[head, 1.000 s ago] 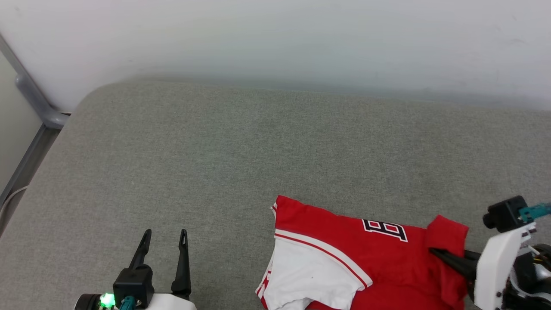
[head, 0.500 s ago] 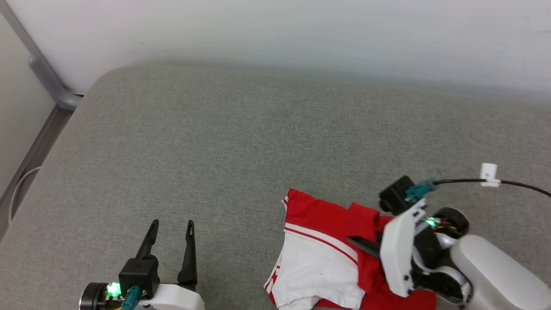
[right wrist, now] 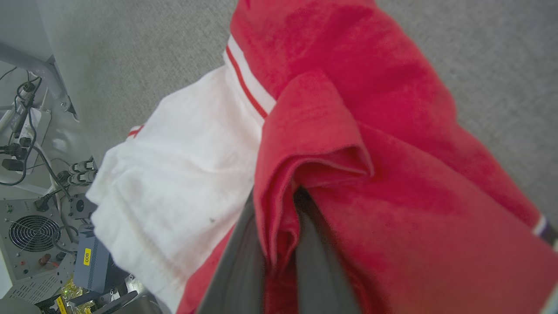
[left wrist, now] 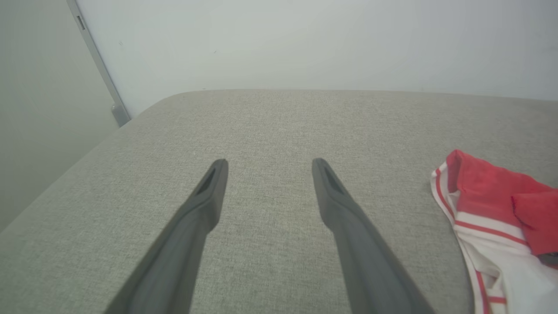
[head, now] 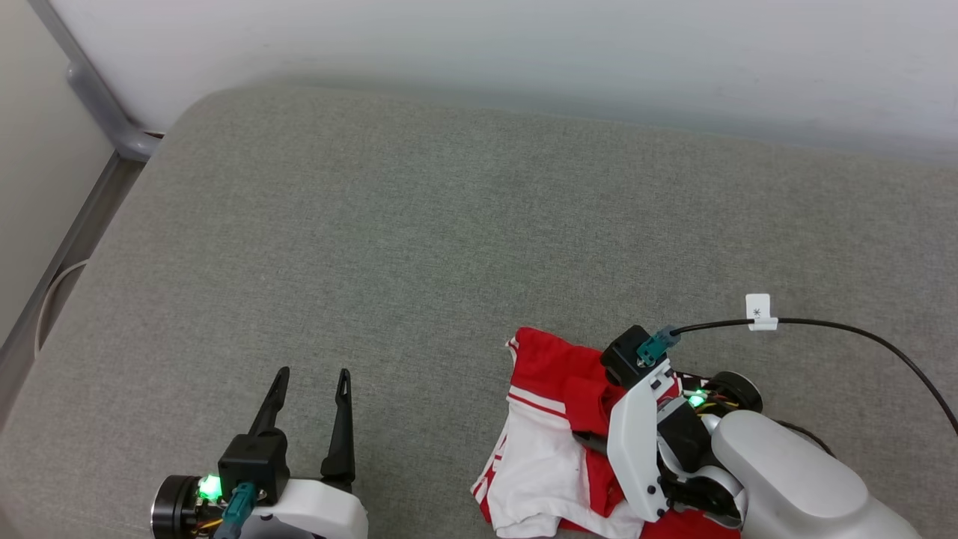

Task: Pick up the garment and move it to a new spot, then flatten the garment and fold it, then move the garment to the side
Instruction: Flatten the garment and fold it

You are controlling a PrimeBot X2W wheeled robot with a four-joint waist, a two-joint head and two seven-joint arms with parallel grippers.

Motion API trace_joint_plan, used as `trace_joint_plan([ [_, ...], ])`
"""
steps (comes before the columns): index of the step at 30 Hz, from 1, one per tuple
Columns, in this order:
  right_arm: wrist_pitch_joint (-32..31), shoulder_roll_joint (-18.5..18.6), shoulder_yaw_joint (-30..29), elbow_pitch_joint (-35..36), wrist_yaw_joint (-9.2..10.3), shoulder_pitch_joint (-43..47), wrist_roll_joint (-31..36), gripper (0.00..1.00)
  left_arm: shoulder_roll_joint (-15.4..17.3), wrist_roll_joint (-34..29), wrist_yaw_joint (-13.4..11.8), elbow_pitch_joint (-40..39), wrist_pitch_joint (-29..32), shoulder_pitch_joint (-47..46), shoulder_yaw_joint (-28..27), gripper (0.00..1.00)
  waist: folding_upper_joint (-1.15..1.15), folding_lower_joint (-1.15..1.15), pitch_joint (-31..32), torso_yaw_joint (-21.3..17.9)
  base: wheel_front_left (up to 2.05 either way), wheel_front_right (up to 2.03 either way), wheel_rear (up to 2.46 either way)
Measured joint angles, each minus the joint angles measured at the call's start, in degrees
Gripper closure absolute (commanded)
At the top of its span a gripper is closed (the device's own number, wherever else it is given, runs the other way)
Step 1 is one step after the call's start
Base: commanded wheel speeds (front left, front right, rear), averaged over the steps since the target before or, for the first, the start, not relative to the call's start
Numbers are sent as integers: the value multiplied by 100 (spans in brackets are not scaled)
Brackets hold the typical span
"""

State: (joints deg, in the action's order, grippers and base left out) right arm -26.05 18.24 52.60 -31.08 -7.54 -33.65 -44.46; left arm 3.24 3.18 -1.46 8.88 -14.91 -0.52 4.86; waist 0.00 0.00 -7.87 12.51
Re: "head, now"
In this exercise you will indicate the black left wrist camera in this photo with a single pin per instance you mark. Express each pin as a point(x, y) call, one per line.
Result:
point(254, 460)

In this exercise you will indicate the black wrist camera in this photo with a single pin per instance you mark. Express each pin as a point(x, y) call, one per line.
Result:
point(254, 460)
point(621, 355)

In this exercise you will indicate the grey floor rail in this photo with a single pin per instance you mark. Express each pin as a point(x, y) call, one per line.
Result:
point(86, 232)

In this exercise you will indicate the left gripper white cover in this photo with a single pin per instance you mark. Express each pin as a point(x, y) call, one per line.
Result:
point(314, 513)

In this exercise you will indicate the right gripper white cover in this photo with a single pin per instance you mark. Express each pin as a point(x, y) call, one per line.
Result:
point(632, 449)

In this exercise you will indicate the red basketball jersey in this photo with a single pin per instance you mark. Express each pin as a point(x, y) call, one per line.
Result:
point(550, 367)

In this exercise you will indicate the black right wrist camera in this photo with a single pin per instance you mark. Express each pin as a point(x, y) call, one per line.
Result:
point(621, 355)

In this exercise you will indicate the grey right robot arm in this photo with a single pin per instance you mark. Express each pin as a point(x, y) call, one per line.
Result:
point(793, 479)

